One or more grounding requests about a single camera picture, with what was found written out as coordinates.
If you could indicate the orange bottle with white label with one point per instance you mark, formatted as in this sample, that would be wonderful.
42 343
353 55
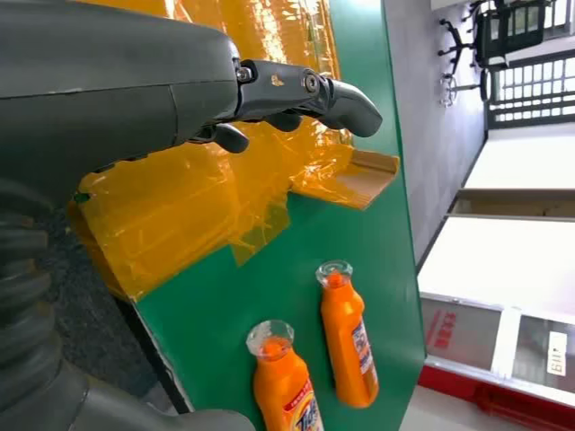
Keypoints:
342 348

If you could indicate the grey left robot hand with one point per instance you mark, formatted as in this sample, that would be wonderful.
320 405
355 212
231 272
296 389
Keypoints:
112 77

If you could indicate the black office chair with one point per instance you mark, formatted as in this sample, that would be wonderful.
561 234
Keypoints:
508 30

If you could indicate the white cabinet with red base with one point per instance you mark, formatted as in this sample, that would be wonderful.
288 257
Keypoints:
462 339

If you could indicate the orange bottle with logo label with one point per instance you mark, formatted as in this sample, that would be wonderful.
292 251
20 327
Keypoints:
278 387

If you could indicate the green table mat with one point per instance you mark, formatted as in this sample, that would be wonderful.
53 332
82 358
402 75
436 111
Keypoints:
305 250

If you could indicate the yellow taped cardboard tray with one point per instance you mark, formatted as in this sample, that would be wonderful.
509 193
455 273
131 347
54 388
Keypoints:
180 208

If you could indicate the black window grille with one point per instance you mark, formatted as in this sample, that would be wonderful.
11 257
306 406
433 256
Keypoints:
491 95

